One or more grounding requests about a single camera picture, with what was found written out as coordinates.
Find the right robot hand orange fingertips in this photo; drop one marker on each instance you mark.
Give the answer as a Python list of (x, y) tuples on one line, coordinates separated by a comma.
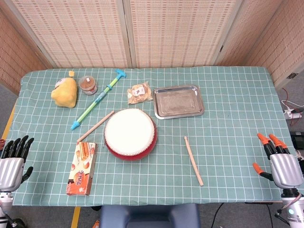
[(286, 167)]

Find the bamboo folding screen panel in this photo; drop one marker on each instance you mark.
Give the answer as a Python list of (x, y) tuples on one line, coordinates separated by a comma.
[(14, 59), (78, 35), (178, 33), (273, 42)]

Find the blue padded seat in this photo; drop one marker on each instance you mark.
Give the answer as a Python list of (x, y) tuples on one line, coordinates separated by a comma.
[(149, 217)]

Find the green checked tablecloth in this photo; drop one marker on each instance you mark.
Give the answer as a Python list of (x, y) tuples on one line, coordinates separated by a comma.
[(225, 154)]

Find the black label plate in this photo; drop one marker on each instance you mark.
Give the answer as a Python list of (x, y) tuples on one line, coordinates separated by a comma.
[(292, 75)]

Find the red drum white head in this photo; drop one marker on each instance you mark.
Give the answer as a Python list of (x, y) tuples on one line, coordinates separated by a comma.
[(129, 133)]

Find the orange biscuit box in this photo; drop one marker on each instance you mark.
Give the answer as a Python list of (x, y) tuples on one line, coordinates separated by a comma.
[(80, 171)]

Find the green blue water squirter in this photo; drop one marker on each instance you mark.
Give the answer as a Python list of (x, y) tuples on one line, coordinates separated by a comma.
[(91, 106)]

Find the black box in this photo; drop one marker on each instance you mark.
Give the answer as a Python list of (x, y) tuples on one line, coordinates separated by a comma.
[(298, 140)]

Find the yellow plush toy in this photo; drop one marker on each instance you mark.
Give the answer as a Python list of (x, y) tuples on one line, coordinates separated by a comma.
[(65, 93)]

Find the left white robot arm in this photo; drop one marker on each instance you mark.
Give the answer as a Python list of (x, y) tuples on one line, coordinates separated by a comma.
[(4, 198)]

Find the white power strip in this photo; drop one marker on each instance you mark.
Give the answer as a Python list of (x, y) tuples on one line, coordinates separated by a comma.
[(291, 114)]

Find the black screen hinge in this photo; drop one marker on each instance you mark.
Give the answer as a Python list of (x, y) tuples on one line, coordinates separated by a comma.
[(221, 48)]

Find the clear jar brown contents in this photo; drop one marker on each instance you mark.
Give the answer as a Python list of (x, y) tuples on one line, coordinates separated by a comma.
[(88, 85)]

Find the wooden drumstick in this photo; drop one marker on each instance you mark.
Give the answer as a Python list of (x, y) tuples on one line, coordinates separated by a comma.
[(95, 127), (193, 161)]

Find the small orange item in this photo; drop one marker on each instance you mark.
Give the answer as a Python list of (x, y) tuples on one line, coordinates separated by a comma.
[(96, 224)]

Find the clear snack bag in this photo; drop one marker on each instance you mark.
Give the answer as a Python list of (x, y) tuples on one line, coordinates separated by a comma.
[(139, 93)]

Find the stainless steel tray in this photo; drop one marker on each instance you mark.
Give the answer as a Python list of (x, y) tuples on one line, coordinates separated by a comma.
[(178, 102)]

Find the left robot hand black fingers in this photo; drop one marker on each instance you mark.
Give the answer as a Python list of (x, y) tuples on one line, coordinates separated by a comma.
[(10, 168)]

